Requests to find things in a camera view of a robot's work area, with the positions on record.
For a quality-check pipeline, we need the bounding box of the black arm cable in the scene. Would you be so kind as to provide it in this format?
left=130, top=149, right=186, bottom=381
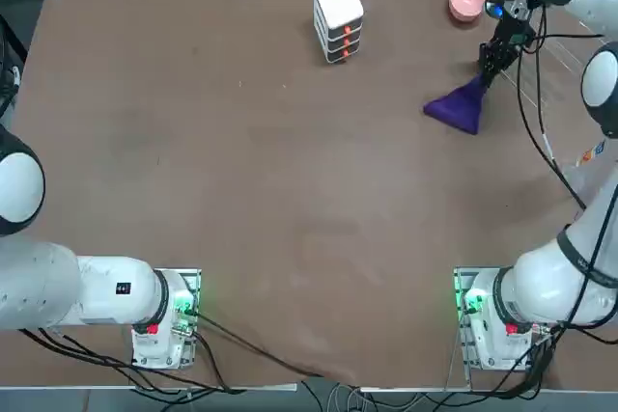
left=515, top=0, right=588, bottom=210

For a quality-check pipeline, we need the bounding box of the black cable bundle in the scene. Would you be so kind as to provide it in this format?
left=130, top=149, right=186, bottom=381
left=482, top=323, right=618, bottom=398
left=17, top=327, right=248, bottom=395

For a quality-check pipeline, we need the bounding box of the purple cloth towel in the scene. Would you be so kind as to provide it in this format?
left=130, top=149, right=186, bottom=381
left=423, top=74, right=484, bottom=136

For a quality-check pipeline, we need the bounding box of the black base cable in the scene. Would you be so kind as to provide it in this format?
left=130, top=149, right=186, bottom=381
left=191, top=310, right=350, bottom=383

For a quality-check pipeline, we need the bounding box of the clear bottle with blue cap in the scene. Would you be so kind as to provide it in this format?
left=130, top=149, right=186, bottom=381
left=562, top=139, right=607, bottom=201

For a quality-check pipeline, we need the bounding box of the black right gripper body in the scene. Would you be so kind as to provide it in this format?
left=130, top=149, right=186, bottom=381
left=491, top=13, right=538, bottom=55

